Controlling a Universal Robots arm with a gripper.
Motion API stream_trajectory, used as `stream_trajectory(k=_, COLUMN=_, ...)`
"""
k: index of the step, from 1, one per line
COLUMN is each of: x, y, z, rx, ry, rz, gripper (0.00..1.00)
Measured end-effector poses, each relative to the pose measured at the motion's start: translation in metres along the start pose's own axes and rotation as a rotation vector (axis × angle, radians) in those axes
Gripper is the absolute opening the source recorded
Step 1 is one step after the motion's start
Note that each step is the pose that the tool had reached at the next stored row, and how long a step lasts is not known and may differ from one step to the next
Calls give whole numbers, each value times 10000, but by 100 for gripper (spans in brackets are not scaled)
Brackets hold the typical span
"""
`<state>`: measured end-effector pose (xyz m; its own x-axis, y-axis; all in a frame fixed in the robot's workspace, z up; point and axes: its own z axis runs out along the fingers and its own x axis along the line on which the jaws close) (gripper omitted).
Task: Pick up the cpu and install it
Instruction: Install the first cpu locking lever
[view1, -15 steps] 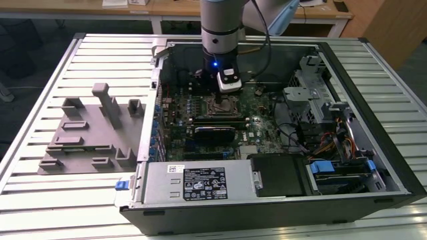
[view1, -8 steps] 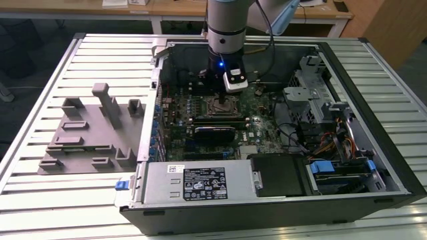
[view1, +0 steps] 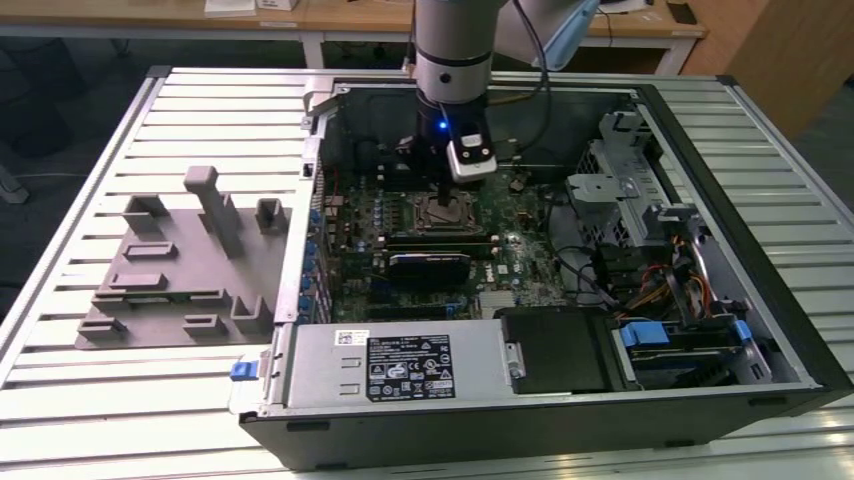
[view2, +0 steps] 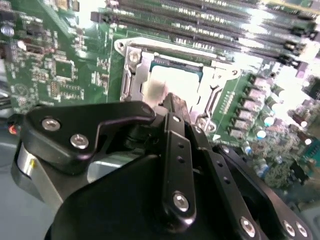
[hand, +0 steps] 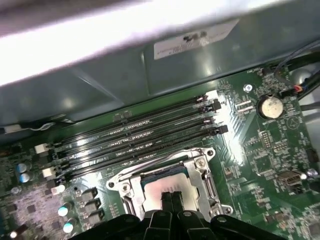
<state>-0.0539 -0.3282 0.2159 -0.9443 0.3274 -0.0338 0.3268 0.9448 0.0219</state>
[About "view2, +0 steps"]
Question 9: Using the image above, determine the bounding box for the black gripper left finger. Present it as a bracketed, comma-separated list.
[21, 92, 198, 227]

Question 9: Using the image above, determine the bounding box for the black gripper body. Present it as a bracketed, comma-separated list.
[44, 152, 240, 240]

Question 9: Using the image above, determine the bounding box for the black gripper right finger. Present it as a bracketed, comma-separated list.
[174, 95, 315, 240]

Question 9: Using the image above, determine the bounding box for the metal socket cover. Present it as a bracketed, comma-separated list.
[124, 46, 241, 131]

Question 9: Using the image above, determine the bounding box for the silver CPU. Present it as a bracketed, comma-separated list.
[142, 63, 205, 107]

